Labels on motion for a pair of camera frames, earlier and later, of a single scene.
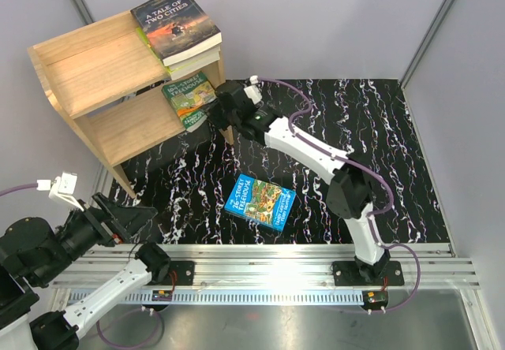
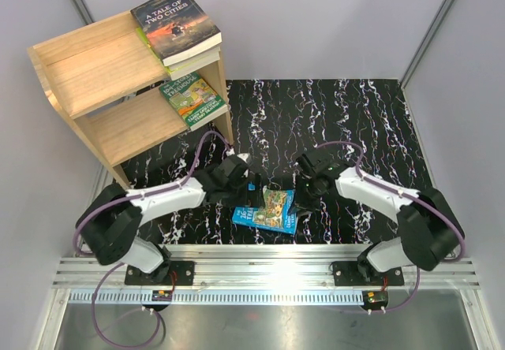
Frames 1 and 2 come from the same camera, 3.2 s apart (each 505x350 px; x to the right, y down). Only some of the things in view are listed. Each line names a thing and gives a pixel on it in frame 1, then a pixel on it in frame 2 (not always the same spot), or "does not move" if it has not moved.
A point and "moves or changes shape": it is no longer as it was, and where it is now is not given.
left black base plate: [180, 273] does not move
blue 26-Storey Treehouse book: [259, 202] moves or changes shape
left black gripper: [123, 220] → [250, 198]
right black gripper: [214, 117] → [301, 206]
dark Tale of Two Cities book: [176, 27] does not move
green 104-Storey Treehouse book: [188, 97] does not move
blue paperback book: [193, 60] does not move
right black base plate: [347, 273] does not move
